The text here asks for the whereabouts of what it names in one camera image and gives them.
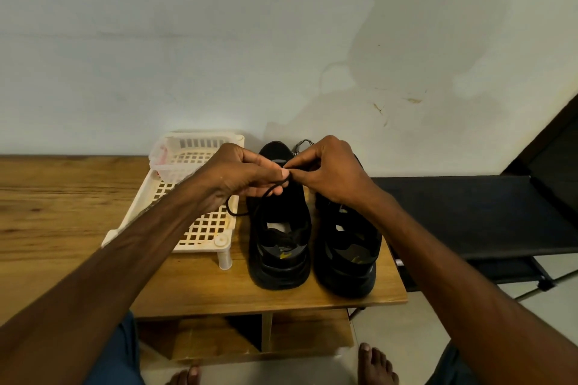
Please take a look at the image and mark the person's right hand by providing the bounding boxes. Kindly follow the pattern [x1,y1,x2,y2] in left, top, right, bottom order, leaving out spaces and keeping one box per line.
[282,135,385,214]

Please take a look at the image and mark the person's left hand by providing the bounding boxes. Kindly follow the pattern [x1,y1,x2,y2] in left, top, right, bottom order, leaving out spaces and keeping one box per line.
[190,143,292,210]

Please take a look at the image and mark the black shoe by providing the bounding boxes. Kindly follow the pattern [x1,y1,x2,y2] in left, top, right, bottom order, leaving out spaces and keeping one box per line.
[312,155,383,299]
[246,141,314,291]

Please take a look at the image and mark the person's left forearm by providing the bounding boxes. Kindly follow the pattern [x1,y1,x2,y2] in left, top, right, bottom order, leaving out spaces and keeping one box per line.
[0,182,218,385]

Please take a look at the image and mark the person's right forearm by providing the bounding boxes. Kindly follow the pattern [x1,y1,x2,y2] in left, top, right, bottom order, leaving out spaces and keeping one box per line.
[361,191,578,385]

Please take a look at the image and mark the person's blue shorts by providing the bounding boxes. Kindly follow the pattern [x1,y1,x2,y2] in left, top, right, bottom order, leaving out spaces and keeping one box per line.
[85,310,480,385]

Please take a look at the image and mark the large white plastic tray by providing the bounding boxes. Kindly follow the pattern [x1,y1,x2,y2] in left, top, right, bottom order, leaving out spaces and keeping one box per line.
[101,132,247,271]

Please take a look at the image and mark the small white plastic basket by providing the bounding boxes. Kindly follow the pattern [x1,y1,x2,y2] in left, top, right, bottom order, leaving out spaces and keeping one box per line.
[149,133,246,185]

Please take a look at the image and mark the black shoe rack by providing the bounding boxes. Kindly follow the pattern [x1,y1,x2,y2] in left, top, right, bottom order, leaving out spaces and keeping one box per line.
[372,174,578,302]

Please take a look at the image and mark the low wooden table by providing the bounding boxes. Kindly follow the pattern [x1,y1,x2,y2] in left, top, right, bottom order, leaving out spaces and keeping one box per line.
[0,155,409,363]

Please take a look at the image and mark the dark door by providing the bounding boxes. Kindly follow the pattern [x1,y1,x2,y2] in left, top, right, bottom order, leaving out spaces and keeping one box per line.
[501,94,578,219]

